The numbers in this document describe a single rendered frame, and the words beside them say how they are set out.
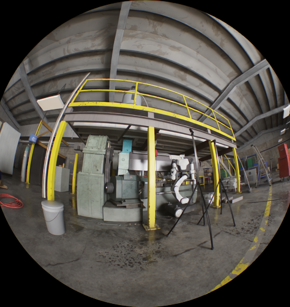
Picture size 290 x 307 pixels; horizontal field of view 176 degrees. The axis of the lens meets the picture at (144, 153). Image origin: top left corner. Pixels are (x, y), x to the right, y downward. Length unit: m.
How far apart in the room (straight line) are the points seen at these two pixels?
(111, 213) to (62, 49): 6.61
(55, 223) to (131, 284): 0.95
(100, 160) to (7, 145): 4.98
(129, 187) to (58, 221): 1.24
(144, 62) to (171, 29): 2.07
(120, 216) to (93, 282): 1.29
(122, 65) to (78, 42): 2.59
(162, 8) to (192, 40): 1.89
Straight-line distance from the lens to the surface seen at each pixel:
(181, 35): 5.08
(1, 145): 5.64
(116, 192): 1.60
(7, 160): 5.81
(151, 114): 1.88
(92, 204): 1.91
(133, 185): 1.71
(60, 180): 4.37
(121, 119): 1.73
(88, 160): 1.96
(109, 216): 1.81
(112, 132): 2.43
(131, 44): 4.89
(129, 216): 1.81
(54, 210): 1.26
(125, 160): 2.40
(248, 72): 6.97
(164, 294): 0.83
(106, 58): 5.13
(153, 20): 4.88
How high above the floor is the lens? 0.77
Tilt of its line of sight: 17 degrees up
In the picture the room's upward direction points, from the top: straight up
